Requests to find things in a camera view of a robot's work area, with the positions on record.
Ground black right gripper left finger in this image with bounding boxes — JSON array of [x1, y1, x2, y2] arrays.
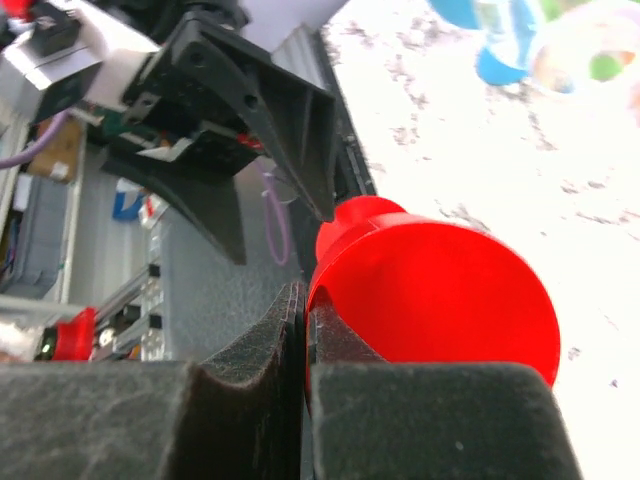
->
[[1, 283, 306, 479]]

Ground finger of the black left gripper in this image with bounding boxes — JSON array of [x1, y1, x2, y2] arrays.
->
[[200, 27, 336, 221], [103, 157, 247, 265]]

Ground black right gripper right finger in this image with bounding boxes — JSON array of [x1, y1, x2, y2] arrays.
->
[[308, 302, 581, 480]]

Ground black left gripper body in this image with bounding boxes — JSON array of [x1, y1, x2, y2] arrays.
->
[[104, 9, 280, 175]]

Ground red plastic wine glass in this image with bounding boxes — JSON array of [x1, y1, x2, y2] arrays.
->
[[309, 196, 561, 385]]

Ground blue plastic wine glass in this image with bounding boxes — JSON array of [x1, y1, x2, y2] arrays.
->
[[429, 0, 546, 86]]

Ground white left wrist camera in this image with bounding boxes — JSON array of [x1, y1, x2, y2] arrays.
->
[[0, 0, 161, 126]]

